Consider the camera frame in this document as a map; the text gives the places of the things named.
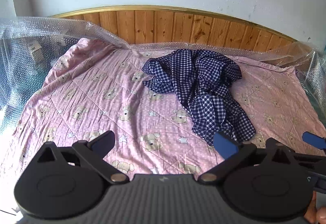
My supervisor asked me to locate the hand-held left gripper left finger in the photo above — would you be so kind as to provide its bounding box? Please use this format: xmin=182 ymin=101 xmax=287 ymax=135
xmin=34 ymin=130 xmax=130 ymax=184

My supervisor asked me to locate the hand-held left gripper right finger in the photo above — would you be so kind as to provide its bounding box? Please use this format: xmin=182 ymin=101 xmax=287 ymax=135
xmin=198 ymin=132 xmax=296 ymax=184

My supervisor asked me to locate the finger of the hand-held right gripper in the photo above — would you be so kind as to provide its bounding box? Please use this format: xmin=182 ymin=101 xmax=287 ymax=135
xmin=292 ymin=131 xmax=326 ymax=170
xmin=306 ymin=171 xmax=326 ymax=193

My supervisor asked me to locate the navy checked shirt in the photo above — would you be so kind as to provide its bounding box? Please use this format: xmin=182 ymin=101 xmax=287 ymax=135
xmin=141 ymin=48 xmax=256 ymax=147

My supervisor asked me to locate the person's right hand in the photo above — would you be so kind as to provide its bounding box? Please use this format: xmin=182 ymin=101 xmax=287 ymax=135
xmin=305 ymin=192 xmax=323 ymax=224

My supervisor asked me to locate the pink bear-print blanket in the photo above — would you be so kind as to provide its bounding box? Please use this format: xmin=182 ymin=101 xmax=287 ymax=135
xmin=0 ymin=37 xmax=326 ymax=186

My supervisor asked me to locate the labelled cardboard box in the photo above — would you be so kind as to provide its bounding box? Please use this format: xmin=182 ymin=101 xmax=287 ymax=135
xmin=28 ymin=39 xmax=49 ymax=72

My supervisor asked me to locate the clear bubble wrap sheet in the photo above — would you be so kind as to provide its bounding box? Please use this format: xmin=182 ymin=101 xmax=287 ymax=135
xmin=0 ymin=16 xmax=326 ymax=138

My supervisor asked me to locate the wooden headboard with brass trim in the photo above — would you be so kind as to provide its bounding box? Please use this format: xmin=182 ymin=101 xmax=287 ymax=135
xmin=47 ymin=5 xmax=299 ymax=54

